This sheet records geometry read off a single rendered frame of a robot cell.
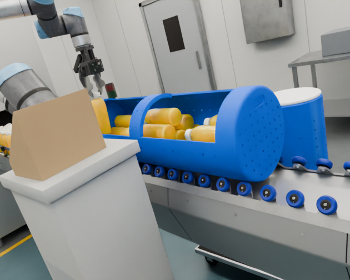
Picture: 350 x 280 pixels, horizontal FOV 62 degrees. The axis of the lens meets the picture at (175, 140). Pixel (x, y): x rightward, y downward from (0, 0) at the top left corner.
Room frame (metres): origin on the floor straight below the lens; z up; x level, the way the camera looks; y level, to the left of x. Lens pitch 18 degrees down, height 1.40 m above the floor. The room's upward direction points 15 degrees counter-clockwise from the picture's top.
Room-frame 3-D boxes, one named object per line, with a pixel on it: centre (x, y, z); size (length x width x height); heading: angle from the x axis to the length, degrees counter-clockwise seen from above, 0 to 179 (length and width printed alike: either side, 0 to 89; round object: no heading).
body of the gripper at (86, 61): (1.32, 0.27, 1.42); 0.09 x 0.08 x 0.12; 41
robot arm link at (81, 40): (1.33, 0.27, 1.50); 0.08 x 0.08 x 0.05
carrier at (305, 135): (1.37, -0.59, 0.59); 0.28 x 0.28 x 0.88
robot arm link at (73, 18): (1.32, 0.28, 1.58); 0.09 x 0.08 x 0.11; 107
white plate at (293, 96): (1.37, -0.59, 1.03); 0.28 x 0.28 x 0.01
